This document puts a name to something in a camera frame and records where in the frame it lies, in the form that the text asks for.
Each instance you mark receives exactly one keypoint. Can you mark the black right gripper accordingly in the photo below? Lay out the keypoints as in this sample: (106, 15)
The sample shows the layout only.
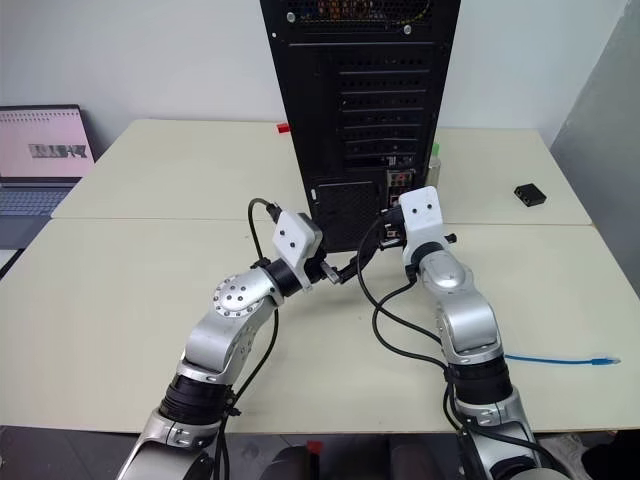
(396, 222)

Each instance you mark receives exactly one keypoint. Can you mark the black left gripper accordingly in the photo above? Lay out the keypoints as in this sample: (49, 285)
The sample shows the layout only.
(315, 270)

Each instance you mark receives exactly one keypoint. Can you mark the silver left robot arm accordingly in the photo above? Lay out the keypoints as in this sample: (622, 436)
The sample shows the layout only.
(225, 325)

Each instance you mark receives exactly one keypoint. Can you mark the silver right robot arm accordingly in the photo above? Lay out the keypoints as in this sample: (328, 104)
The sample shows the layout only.
(465, 320)

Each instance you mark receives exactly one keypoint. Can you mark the black computer tower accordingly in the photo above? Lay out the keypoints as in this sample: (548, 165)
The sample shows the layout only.
(320, 150)

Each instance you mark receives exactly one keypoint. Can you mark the green capped grey bottle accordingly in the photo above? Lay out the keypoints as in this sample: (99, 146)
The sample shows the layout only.
(436, 170)

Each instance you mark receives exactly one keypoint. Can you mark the small black adapter box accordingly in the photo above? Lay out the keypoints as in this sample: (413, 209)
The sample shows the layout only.
(529, 194)

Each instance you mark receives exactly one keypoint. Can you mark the small red block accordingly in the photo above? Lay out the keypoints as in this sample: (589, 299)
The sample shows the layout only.
(282, 127)

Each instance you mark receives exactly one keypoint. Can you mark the dark rounded shape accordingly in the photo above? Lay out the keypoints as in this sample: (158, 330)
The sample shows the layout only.
(287, 465)

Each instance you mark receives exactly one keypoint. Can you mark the grey partition panel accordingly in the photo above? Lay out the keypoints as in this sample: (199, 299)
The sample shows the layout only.
(605, 175)

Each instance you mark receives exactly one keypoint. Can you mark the open grey laptop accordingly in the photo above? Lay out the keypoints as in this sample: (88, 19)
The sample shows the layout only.
(35, 150)

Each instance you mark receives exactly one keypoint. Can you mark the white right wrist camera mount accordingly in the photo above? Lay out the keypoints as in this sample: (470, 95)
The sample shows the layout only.
(422, 215)

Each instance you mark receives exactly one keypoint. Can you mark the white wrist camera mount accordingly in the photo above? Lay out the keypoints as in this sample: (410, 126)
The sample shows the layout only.
(422, 215)
(292, 237)

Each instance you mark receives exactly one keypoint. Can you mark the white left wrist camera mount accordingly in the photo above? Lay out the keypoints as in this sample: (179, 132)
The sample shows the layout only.
(292, 237)

